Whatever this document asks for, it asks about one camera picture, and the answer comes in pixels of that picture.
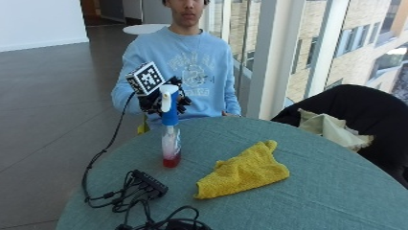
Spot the spray bottle with red liquid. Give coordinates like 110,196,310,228
158,83,183,169

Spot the white marker cube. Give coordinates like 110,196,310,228
125,60,167,97

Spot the yellow chair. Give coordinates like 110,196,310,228
136,114,152,136

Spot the the person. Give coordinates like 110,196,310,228
110,0,242,127

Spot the white round table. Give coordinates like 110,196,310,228
121,23,173,35

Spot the white window pillar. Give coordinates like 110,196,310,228
245,0,303,121

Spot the yellow microfibre cloth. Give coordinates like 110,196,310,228
193,139,292,200

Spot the black usb hub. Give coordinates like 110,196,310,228
129,169,170,199

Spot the cream cloth bag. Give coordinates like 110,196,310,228
296,107,376,153

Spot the black device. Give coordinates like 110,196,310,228
163,218,214,230

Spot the black chair with jacket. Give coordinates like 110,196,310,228
270,83,408,190

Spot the black glove cable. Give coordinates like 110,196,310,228
80,91,138,205

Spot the black hub cables bundle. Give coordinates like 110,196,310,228
84,171,202,230

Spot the slim white window post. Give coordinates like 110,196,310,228
302,0,352,100

